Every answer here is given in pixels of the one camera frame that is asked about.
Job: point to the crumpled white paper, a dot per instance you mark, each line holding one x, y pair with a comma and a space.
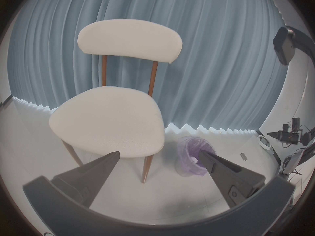
194, 159

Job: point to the white round device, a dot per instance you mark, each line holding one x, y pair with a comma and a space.
264, 142

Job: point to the white trash bin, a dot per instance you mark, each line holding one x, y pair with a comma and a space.
181, 167

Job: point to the blue-grey curtain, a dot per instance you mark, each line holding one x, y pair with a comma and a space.
221, 58

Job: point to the white cushioned wooden chair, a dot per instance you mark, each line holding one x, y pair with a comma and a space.
110, 122

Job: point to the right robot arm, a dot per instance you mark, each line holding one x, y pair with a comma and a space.
306, 138

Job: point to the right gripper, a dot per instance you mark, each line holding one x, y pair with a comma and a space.
281, 135

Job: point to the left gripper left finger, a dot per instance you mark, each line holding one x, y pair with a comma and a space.
93, 176

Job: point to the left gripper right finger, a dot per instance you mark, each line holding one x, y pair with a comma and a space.
228, 181

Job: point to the purple plastic bag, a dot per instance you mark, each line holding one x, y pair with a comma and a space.
184, 151

